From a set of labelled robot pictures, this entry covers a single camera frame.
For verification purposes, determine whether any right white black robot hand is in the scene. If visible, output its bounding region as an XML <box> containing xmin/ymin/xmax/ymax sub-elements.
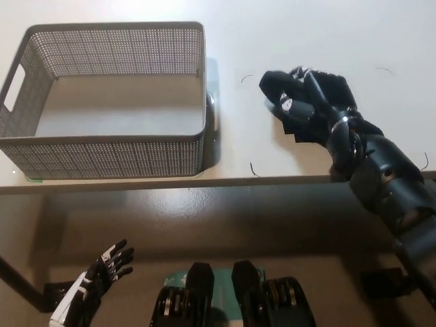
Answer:
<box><xmin>271</xmin><ymin>66</ymin><xmax>343</xmax><ymax>148</ymax></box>

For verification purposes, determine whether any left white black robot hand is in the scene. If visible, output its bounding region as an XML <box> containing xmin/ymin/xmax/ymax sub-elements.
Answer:
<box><xmin>48</xmin><ymin>238</ymin><xmax>135</xmax><ymax>327</ymax></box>

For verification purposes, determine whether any grey perforated plastic basket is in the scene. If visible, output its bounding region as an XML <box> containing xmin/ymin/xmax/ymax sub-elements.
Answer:
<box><xmin>0</xmin><ymin>21</ymin><xmax>219</xmax><ymax>181</ymax></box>

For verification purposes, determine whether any black tape patch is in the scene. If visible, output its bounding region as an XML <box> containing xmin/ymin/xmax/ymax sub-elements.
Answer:
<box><xmin>281</xmin><ymin>119</ymin><xmax>309</xmax><ymax>144</ymax></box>

